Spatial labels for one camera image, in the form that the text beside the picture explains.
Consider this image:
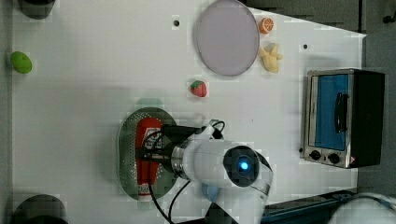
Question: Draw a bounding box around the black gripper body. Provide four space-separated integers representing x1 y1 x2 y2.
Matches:
135 143 174 170

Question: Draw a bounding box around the plush red ketchup bottle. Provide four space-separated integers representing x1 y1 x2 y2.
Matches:
134 118 163 202

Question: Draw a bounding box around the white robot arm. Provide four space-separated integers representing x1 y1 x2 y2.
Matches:
136 139 273 224

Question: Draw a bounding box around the blue cup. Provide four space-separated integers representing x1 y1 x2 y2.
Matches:
201 183 219 202

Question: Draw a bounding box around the plush strawberry near plate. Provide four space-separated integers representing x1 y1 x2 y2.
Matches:
190 80 207 97

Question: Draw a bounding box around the black cylinder bottom corner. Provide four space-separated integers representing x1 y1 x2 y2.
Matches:
10 194 68 224

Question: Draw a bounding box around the black cylinder corner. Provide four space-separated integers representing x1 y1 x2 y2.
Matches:
18 0 56 20
10 194 68 224

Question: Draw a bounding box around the round grey plate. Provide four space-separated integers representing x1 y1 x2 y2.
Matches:
194 0 260 76

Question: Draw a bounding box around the plush peeled banana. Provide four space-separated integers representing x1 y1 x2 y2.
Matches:
259 44 283 74

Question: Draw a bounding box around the plush orange slice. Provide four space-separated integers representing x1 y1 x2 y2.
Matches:
258 17 275 35

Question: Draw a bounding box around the green plush fruit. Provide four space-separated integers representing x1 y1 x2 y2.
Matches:
10 51 33 74

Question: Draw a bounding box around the black toaster oven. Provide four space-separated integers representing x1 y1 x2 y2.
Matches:
303 69 385 169

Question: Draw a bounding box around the black cylinder top corner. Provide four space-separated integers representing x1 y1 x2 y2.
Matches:
18 0 56 20

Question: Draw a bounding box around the black cable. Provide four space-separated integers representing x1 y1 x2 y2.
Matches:
141 119 226 224

